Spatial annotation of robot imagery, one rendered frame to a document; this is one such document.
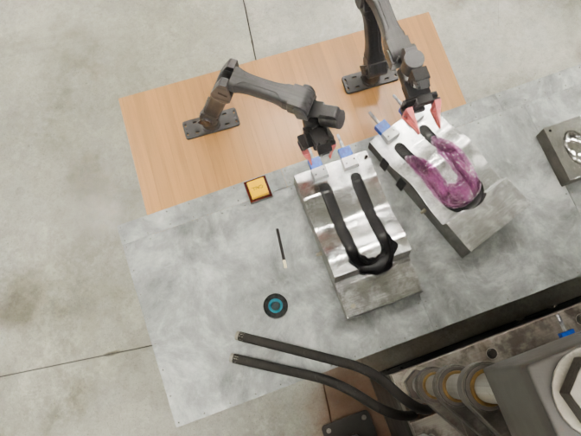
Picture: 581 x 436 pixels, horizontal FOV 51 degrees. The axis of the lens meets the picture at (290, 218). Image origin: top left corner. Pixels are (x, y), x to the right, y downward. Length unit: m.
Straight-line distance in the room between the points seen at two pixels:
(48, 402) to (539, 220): 2.19
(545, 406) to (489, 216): 1.26
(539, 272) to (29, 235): 2.26
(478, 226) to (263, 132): 0.81
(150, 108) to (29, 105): 1.22
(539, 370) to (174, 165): 1.59
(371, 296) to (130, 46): 2.00
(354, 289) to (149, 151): 0.87
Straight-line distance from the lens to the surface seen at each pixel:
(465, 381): 1.31
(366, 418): 2.82
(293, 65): 2.31
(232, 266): 2.06
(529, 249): 2.19
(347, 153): 2.05
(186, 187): 2.16
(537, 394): 0.87
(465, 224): 2.03
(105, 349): 2.96
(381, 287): 1.99
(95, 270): 3.02
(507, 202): 2.09
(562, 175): 2.26
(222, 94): 1.82
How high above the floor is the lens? 2.81
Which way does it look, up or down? 75 degrees down
